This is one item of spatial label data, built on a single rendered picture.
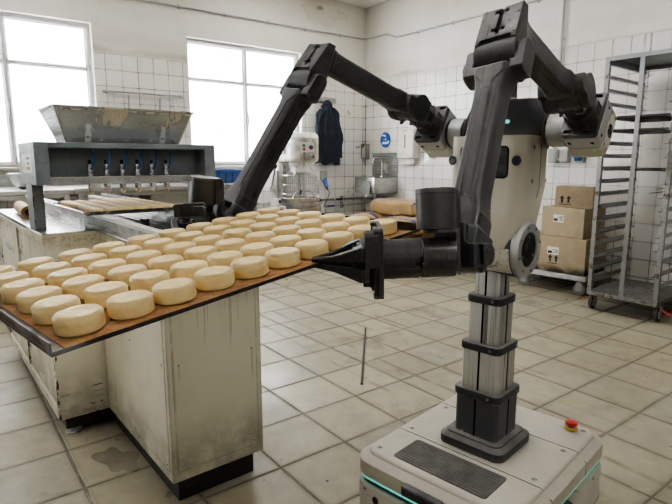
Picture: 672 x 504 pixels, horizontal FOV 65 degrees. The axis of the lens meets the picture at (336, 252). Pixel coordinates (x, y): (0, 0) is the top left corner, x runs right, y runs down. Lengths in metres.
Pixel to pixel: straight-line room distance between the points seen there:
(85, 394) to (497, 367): 1.64
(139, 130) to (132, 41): 3.43
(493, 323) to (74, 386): 1.66
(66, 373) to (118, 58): 3.86
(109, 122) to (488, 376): 1.72
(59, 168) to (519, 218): 1.72
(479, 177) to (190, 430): 1.32
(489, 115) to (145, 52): 5.09
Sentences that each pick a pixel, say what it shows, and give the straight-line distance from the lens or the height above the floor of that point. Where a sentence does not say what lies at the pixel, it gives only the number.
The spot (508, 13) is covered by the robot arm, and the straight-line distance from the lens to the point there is 1.07.
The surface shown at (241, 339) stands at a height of 0.52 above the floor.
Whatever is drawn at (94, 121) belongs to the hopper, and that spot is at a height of 1.26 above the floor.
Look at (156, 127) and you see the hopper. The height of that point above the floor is 1.25.
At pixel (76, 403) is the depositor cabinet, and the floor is 0.14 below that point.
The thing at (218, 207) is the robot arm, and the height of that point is 1.01.
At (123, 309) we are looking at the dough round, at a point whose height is 0.95.
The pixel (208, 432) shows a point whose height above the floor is 0.22.
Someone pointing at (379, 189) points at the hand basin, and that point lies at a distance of 6.48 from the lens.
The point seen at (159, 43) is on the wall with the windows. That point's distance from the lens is 5.89.
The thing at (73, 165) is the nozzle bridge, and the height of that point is 1.09.
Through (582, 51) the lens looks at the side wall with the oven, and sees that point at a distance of 5.36.
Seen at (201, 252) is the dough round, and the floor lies 0.98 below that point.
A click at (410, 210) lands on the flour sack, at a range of 5.45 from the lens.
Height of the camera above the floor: 1.11
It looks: 10 degrees down
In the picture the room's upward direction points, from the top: straight up
